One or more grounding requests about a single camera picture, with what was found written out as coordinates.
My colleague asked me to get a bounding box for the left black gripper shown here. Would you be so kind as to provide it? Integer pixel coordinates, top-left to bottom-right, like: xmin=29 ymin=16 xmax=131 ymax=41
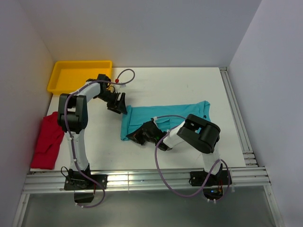
xmin=96 ymin=91 xmax=127 ymax=114

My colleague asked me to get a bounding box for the teal t shirt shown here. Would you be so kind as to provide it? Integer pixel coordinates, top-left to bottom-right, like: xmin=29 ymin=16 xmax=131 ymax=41
xmin=120 ymin=101 xmax=210 ymax=141

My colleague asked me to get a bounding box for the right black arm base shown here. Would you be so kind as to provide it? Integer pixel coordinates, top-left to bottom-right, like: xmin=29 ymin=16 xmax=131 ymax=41
xmin=188 ymin=169 xmax=235 ymax=198

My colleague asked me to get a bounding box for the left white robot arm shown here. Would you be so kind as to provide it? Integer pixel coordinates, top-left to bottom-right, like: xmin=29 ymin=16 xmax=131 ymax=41
xmin=57 ymin=74 xmax=127 ymax=189

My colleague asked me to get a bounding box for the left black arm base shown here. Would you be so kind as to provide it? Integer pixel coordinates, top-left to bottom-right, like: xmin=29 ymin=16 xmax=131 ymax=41
xmin=60 ymin=166 xmax=108 ymax=207

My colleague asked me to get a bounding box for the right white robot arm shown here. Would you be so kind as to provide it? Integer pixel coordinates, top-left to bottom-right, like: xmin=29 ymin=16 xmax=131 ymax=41
xmin=126 ymin=114 xmax=223 ymax=184

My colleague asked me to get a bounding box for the yellow plastic tray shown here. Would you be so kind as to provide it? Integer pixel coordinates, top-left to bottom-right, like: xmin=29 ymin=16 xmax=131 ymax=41
xmin=47 ymin=61 xmax=112 ymax=95

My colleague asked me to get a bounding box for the red t shirt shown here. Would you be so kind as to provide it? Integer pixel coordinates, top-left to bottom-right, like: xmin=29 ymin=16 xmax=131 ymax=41
xmin=30 ymin=112 xmax=64 ymax=170

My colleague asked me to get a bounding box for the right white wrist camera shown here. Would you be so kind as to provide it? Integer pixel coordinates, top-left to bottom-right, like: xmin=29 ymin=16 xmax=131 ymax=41
xmin=151 ymin=116 xmax=158 ymax=127

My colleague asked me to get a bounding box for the front aluminium rail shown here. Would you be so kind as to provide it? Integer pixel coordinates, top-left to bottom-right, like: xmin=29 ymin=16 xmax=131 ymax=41
xmin=12 ymin=167 xmax=271 ymax=227

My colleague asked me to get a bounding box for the aluminium rail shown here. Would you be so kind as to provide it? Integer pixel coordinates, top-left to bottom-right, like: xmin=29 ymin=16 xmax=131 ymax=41
xmin=12 ymin=167 xmax=271 ymax=227
xmin=219 ymin=66 xmax=258 ymax=167

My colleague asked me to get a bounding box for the right side aluminium rail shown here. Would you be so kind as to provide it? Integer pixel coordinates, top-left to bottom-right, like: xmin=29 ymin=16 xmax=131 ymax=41
xmin=219 ymin=66 xmax=258 ymax=167

